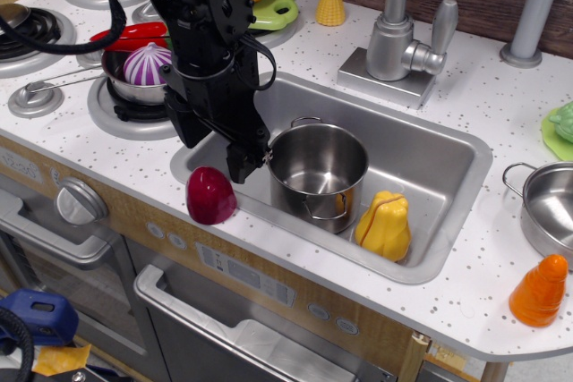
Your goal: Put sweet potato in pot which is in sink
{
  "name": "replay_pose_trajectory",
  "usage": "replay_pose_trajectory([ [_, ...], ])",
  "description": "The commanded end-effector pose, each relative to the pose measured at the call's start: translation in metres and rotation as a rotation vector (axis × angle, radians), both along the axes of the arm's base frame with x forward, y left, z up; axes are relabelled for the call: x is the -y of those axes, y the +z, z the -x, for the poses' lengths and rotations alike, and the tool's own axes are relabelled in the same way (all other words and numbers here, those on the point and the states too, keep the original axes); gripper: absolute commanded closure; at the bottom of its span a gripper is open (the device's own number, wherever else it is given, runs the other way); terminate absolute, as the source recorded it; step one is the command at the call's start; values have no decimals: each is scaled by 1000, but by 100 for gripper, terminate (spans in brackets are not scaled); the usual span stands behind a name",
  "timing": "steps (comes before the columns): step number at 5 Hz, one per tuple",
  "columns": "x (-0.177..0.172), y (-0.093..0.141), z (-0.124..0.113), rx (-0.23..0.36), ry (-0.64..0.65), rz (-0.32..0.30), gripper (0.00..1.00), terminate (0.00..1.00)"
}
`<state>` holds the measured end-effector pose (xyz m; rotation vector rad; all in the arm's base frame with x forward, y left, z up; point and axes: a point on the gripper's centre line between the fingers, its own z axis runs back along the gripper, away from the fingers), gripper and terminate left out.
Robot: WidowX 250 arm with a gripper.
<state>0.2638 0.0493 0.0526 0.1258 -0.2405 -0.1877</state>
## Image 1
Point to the grey pole on counter right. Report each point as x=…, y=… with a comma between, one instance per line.
x=522, y=51

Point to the front stove burner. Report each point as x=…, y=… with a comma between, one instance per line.
x=101, y=108

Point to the silver toy faucet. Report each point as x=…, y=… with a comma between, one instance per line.
x=395, y=66

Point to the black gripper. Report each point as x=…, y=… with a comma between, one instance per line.
x=224, y=103

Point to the red toy chili pepper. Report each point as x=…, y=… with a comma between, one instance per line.
x=140, y=35

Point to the blue clamp tool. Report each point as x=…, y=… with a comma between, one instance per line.
x=50, y=317

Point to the stainless steel sink basin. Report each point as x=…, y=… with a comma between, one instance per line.
x=438, y=170

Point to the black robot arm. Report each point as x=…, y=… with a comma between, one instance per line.
x=203, y=33

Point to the orange toy carrot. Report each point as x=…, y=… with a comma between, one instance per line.
x=537, y=298

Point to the green toy vegetable on plate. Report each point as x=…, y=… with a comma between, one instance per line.
x=557, y=132

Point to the yellow cloth scrap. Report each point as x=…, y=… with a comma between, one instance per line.
x=53, y=360

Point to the tall steel pot in sink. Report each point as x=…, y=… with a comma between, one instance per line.
x=317, y=173

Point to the silver oven dial knob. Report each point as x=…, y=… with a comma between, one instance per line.
x=78, y=204

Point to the grey dishwasher door handle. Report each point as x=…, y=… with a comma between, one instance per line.
x=208, y=333

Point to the small steel saucepan on stove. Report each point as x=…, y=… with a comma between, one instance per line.
x=111, y=66

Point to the silver stove knob on counter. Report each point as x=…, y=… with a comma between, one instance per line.
x=36, y=99

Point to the grey oven door handle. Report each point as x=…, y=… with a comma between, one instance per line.
x=90, y=254

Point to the yellow toy pear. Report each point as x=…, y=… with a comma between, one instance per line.
x=383, y=228

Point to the steel pot at right edge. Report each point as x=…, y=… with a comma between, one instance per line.
x=546, y=214

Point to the dark red toy sweet potato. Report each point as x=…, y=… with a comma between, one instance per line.
x=210, y=198

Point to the yellow toy corn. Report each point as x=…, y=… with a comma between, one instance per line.
x=330, y=13

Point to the purple white toy onion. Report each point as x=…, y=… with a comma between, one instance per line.
x=142, y=67

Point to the left stove burner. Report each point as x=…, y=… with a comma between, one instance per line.
x=41, y=25

